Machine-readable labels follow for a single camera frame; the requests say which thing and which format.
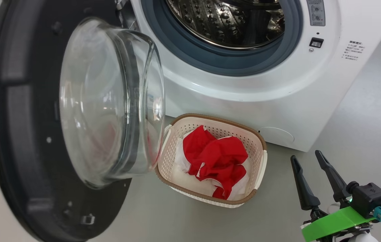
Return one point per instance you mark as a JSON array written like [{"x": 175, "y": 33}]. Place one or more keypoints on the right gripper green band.
[{"x": 334, "y": 223}]

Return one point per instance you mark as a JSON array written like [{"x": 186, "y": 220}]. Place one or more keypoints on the black washing machine door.
[{"x": 19, "y": 134}]

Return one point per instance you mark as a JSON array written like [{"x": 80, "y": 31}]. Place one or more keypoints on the red garment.
[{"x": 217, "y": 158}]

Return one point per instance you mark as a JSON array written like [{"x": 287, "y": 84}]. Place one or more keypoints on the white garment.
[{"x": 185, "y": 178}]

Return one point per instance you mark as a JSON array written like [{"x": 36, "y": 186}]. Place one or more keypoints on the cream perforated laundry basket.
[{"x": 255, "y": 148}]

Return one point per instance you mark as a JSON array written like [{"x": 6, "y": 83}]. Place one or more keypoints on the white front-load washing machine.
[{"x": 311, "y": 101}]

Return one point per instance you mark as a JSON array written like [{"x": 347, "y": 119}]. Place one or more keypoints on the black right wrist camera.
[{"x": 370, "y": 198}]

